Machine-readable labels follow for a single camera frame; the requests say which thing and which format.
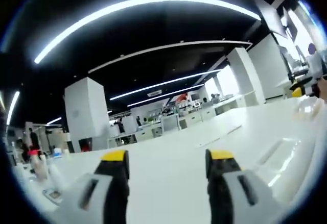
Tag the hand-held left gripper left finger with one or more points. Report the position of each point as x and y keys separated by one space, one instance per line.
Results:
x=102 y=183

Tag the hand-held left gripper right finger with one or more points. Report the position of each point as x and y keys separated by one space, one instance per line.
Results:
x=230 y=183

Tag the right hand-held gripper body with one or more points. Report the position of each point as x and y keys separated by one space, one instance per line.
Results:
x=313 y=85

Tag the clear plastic storage box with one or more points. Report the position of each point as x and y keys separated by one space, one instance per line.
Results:
x=306 y=109

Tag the clear storage box lid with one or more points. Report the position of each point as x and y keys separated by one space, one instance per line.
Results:
x=281 y=160

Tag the person's right hand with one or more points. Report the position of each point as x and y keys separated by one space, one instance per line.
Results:
x=322 y=88

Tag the white plastic bottle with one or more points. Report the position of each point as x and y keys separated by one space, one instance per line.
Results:
x=56 y=179

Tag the small grey tray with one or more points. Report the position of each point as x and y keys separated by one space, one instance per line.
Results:
x=52 y=196

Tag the white bottle with red cap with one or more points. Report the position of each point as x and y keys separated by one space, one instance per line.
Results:
x=39 y=165

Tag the white square pillar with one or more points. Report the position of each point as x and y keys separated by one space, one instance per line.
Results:
x=85 y=111

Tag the white cabinet row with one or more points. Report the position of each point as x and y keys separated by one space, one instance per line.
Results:
x=158 y=129

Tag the long ceiling light strip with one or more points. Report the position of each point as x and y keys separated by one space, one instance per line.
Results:
x=132 y=9

